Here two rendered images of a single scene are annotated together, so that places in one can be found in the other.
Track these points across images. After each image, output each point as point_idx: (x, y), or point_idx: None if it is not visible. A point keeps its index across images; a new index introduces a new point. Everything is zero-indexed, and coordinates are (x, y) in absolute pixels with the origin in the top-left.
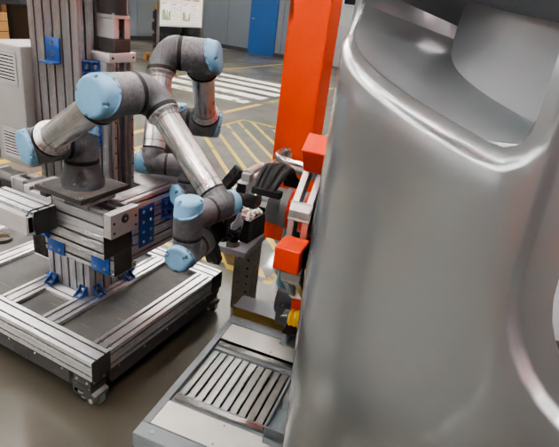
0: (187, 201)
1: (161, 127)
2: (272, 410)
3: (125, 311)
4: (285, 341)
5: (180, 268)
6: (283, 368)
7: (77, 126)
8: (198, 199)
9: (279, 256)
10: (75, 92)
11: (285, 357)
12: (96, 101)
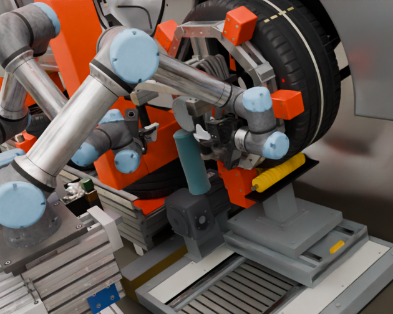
0: (263, 90)
1: (160, 66)
2: (293, 265)
3: None
4: (200, 256)
5: (286, 149)
6: (228, 266)
7: (101, 115)
8: (258, 87)
9: (291, 105)
10: (117, 64)
11: (216, 262)
12: (148, 57)
